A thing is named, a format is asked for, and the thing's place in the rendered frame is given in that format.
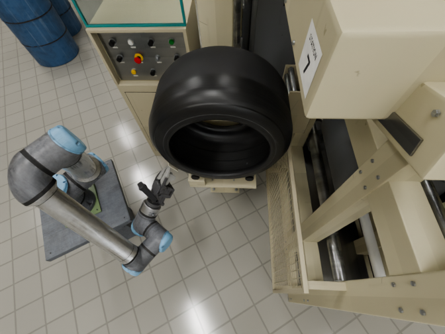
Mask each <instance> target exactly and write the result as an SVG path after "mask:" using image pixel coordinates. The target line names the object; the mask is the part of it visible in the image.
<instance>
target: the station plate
mask: <svg viewBox="0 0 445 334"><path fill-rule="evenodd" d="M321 56H322V52H321V47H320V44H319V40H318V37H317V33H316V30H315V26H314V23H313V19H311V23H310V27H309V31H308V33H307V37H306V40H305V44H304V47H303V51H302V54H301V57H300V61H299V70H300V75H301V81H302V84H303V91H304V95H305V98H306V96H307V93H308V91H309V88H310V86H311V83H312V80H313V78H314V75H315V72H316V70H317V67H318V64H319V62H320V59H321Z"/></svg>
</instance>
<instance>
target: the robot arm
mask: <svg viewBox="0 0 445 334"><path fill-rule="evenodd" d="M86 149H87V147H86V145H85V144H84V143H83V142H82V141H81V140H80V139H79V138H78V137H76V136H75V135H74V134H73V133H72V132H71V131H69V130H68V129H67V128H65V127H64V126H62V125H57V126H55V127H54V128H52V129H49V130H48V132H46V133H45V134H43V135H42V136H41V137H39V138H38V139H36V140H35V141H33V142H32V143H30V144H29V145H28V146H26V147H25V148H23V149H22V150H20V151H18V152H17V153H16V154H15V155H14V157H13V158H12V159H11V161H10V163H9V167H8V171H7V181H8V185H9V189H10V191H11V193H12V195H13V196H14V197H15V199H16V200H17V201H18V202H20V203H21V204H23V205H24V206H26V207H30V206H36V207H37V208H39V209H41V210H42V211H43V212H45V213H47V214H48V215H49V216H51V217H53V218H54V219H56V220H57V221H59V222H60V223H62V224H63V225H65V226H66V227H68V228H69V229H71V230H72V231H74V232H75V233H77V234H78V235H80V236H82V237H83V238H84V239H86V240H88V241H89V242H90V243H92V244H94V245H95V246H97V247H99V248H100V249H101V250H103V251H105V252H106V253H107V254H109V255H111V256H112V257H113V258H115V259H117V260H118V261H120V262H121V264H122V268H123V269H124V270H125V271H126V272H128V273H129V274H131V275H133V276H138V275H139V274H140V273H141V272H142V271H144V269H145V268H146V267H147V266H148V264H149V263H150V262H151V261H152V259H153V258H154V257H155V256H156V255H157V254H158V253H159V252H164V251H165V250H166V249H167V248H168V247H169V246H170V244H171V243H172V240H173V236H172V234H171V233H170V232H169V231H168V230H166V229H165V228H164V227H163V226H162V225H161V224H159V223H158V222H157V221H156V220H155V218H156V216H157V215H158V212H159V211H160V209H161V206H164V204H165V203H164V200H165V199H166V198H171V196H172V194H173V192H174V191H175V190H174V188H173V187H172V185H171V184H170V181H172V180H175V176H174V175H173V173H172V172H170V170H171V168H170V167H169V166H167V167H165V168H164V169H163V170H162V171H160V172H159V173H158V174H157V176H156V177H155V180H154V182H153V184H152V189H151V191H150V189H149V188H148V187H147V185H146V184H144V183H143V182H139V183H138V184H137V186H138V189H139V190H140V191H142V192H143V193H144V194H145V195H146V196H147V197H148V198H147V199H145V200H144V201H143V202H142V205H141V206H140V209H139V210H138V213H137V214H136V217H135V218H134V219H133V221H132V225H131V230H132V232H133V233H134V234H135V235H137V236H139V237H145V238H146V239H145V240H144V241H143V242H142V243H141V244H140V245H139V246H136V245H134V244H133V243H131V242H130V241H129V240H128V239H126V238H125V237H123V236H122V235H121V234H120V233H118V232H117V231H115V230H114V229H113V228H112V227H110V226H109V225H108V224H106V223H105V222H104V221H102V220H101V219H100V218H98V217H97V216H96V215H94V214H93V213H92V212H91V210H92V209H93V207H94V205H95V201H96V198H95V194H94V193H93V192H92V191H91V190H89V189H88V188H90V187H91V186H92V185H93V184H94V183H95V182H96V181H97V180H98V179H100V178H101V177H102V176H103V175H105V174H106V173H107V172H108V171H109V167H108V166H107V165H106V164H105V163H104V162H103V161H102V160H101V159H100V158H99V157H98V156H97V155H96V154H94V153H93V152H90V153H88V154H86V153H85V152H84V151H85V150H86ZM61 169H63V170H65V172H64V173H63V174H62V175H61V174H56V173H57V172H59V171H60V170H61Z"/></svg>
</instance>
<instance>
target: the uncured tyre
mask: <svg viewBox="0 0 445 334"><path fill-rule="evenodd" d="M209 120H223V121H232V122H236V123H239V124H237V125H230V126H220V125H212V124H209V123H206V122H203V121H209ZM148 127H149V134H150V139H151V141H152V144H153V145H154V147H155V148H156V150H157V151H158V152H159V153H160V154H161V155H162V156H163V157H164V159H165V160H167V161H168V162H169V163H170V164H171V165H173V166H175V167H176V168H178V169H180V170H182V171H184V172H187V173H189V174H193V175H196V176H200V177H204V178H212V179H237V178H245V177H248V176H253V175H255V174H259V173H260V172H263V171H264V170H267V169H268V168H270V167H271V166H273V165H274V164H275V163H276V162H277V161H278V160H279V159H280V158H281V157H282V156H283V155H284V154H285V153H286V152H287V150H288V148H289V145H290V144H291V138H292V134H293V123H292V118H291V110H290V104H289V96H288V91H287V87H286V85H285V82H284V81H283V79H282V77H281V76H280V74H279V73H278V71H277V70H276V69H275V68H274V67H273V66H272V65H271V64H270V63H269V62H268V61H267V60H265V59H264V58H262V57H261V56H259V55H257V54H255V53H253V52H251V51H248V50H245V49H241V48H237V47H232V46H208V47H204V48H199V49H196V50H193V51H191V52H188V53H186V54H184V55H183V56H181V57H179V58H178V59H177V60H175V61H174V62H173V63H172V64H171V65H170V66H169V67H168V69H167V70H166V71H165V72H164V73H163V75H162V77H161V78H160V81H159V83H158V86H157V90H156V94H155V97H154V101H153V104H152V109H151V112H150V116H149V120H148Z"/></svg>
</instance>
